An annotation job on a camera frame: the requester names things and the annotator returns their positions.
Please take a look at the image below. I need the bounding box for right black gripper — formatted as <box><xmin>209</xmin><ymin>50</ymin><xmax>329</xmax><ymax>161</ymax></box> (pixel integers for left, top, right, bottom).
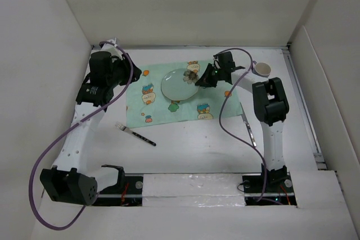
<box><xmin>195</xmin><ymin>63</ymin><xmax>224</xmax><ymax>87</ymax></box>

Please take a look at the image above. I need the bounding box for lavender mug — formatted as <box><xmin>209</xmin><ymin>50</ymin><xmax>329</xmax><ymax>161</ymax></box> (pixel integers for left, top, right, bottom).
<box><xmin>251</xmin><ymin>61</ymin><xmax>272</xmax><ymax>78</ymax></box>

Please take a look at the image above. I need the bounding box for green floral plate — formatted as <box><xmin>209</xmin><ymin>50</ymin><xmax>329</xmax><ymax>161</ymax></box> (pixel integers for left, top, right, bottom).
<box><xmin>161</xmin><ymin>69</ymin><xmax>199</xmax><ymax>101</ymax></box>

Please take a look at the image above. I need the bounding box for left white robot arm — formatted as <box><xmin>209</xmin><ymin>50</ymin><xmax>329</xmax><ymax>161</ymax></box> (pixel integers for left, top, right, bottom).
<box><xmin>40</xmin><ymin>51</ymin><xmax>141</xmax><ymax>206</ymax></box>

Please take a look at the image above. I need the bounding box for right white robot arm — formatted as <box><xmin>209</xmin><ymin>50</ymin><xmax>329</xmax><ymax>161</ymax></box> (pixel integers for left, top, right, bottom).
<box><xmin>196</xmin><ymin>48</ymin><xmax>290</xmax><ymax>192</ymax></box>

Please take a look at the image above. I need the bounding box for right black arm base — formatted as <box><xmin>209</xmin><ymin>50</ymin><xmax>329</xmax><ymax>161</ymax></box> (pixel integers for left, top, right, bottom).
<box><xmin>237</xmin><ymin>166</ymin><xmax>297</xmax><ymax>206</ymax></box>

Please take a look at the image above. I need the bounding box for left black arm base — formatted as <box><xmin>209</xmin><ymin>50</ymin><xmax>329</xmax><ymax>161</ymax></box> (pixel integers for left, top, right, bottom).
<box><xmin>92</xmin><ymin>165</ymin><xmax>143</xmax><ymax>207</ymax></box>

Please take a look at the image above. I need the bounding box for silver table knife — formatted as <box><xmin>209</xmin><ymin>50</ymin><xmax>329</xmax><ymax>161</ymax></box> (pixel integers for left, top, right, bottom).
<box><xmin>240</xmin><ymin>103</ymin><xmax>257</xmax><ymax>147</ymax></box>

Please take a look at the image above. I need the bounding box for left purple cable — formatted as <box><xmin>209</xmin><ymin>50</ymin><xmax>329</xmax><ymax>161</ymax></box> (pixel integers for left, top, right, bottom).
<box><xmin>28</xmin><ymin>40</ymin><xmax>136</xmax><ymax>231</ymax></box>

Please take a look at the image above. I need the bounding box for purple cable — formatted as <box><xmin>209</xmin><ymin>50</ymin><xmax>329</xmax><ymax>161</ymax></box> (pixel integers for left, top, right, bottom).
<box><xmin>28</xmin><ymin>40</ymin><xmax>136</xmax><ymax>231</ymax></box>
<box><xmin>215</xmin><ymin>47</ymin><xmax>268</xmax><ymax>203</ymax></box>

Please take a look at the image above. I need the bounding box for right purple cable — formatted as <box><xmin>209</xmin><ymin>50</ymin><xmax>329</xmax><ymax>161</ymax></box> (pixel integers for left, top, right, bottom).
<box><xmin>215</xmin><ymin>47</ymin><xmax>268</xmax><ymax>203</ymax></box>

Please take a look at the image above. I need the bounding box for fork with black handle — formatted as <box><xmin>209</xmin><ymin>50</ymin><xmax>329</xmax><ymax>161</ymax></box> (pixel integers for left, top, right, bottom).
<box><xmin>115</xmin><ymin>122</ymin><xmax>157</xmax><ymax>147</ymax></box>

